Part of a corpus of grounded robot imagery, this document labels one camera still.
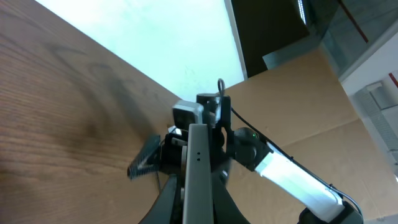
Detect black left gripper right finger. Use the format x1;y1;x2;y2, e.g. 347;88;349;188
211;173;249;224

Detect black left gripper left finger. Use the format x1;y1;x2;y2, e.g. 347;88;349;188
139;174;182;224

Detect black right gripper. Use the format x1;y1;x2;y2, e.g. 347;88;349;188
127;131;188;180

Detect black USB charging cable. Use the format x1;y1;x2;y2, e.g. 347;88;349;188
154;167;163;194

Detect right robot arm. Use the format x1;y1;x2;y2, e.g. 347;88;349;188
127;93;364;223

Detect brown cardboard box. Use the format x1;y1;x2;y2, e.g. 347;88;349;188
226;50;397;220

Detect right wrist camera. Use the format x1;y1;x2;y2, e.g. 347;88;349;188
172;100;204;131

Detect black right camera cable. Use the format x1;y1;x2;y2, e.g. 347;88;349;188
216;78;364;218

